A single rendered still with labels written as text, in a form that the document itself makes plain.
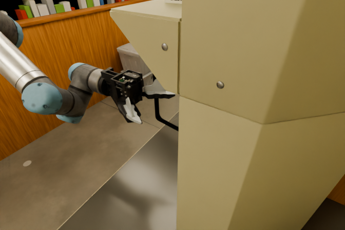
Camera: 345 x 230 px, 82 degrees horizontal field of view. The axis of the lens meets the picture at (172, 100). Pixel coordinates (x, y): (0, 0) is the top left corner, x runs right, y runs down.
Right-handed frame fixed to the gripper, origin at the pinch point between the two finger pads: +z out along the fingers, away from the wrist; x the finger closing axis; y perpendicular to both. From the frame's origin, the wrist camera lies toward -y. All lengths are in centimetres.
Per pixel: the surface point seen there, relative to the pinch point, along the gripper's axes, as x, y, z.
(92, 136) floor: 50, -122, -136
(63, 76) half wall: 65, -67, -182
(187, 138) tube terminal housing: -14.3, 9.9, 15.8
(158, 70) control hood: -14.3, 20.2, 10.9
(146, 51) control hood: -14.3, 22.4, 9.1
